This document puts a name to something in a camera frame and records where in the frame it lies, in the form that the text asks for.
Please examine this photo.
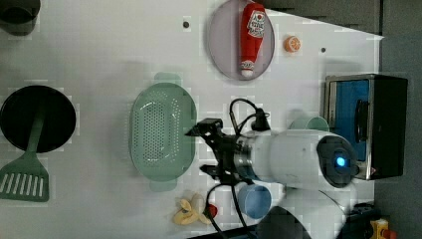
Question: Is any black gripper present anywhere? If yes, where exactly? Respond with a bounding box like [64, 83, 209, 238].
[185, 125, 244, 184]

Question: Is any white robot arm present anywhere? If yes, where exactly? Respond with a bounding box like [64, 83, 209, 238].
[186, 123, 357, 239]

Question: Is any red toy strawberry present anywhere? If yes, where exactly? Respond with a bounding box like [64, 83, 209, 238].
[205, 204, 218, 218]

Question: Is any peeled toy banana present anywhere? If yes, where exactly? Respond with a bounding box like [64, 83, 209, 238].
[173, 193, 211, 225]

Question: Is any blue cup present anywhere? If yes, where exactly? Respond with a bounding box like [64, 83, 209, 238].
[237, 184, 272, 219]

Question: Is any green cup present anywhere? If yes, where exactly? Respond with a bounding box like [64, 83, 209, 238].
[290, 117, 329, 131]

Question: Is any purple round plate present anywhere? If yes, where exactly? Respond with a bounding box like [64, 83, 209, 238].
[207, 0, 275, 81]

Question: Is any orange slice toy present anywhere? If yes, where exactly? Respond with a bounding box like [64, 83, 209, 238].
[284, 36, 302, 53]

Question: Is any red ketchup bottle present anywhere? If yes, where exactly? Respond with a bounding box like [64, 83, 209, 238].
[240, 1, 266, 78]

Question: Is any black toaster oven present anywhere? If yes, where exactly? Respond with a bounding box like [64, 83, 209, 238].
[323, 74, 408, 180]

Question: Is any green slotted spatula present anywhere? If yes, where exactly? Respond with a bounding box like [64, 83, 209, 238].
[0, 111, 50, 202]

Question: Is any black round pot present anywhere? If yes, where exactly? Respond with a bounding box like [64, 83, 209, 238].
[1, 86, 77, 153]

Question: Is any dark cylinder container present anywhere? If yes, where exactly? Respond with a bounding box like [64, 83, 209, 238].
[0, 0, 41, 36]

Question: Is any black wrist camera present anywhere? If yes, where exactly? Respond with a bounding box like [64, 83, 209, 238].
[197, 118, 223, 133]

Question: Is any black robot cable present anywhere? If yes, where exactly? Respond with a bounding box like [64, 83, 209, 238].
[204, 182, 260, 239]

